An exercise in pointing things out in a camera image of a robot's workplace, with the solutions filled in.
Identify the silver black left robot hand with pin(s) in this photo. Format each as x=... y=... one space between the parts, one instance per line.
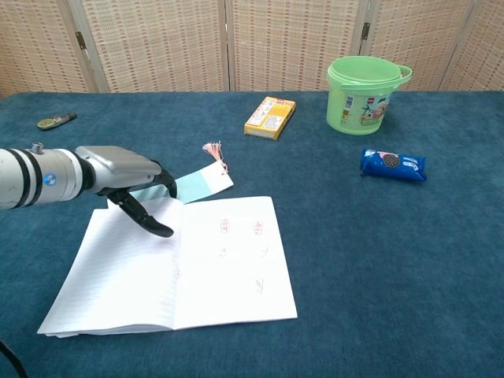
x=114 y=161

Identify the blue white tasselled bookmark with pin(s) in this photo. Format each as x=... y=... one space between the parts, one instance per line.
x=201 y=183

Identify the white notebook with tassel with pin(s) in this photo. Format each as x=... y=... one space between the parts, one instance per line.
x=220 y=275

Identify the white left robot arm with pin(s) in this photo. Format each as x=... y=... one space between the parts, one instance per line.
x=39 y=177

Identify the green black correction tape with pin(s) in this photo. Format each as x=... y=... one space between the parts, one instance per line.
x=51 y=123

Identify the dark metal screen hinge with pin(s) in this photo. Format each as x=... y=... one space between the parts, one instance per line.
x=80 y=40
x=365 y=30

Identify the woven bamboo folding screen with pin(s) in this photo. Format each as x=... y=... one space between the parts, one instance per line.
x=157 y=39

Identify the yellow cardboard box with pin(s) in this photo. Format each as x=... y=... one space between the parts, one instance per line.
x=269 y=118

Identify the green plastic bucket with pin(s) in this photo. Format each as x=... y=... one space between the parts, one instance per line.
x=354 y=114

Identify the blue felt table cover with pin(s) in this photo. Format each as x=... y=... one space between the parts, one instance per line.
x=354 y=256

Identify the blue cookie packet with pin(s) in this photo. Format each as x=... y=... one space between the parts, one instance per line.
x=393 y=163

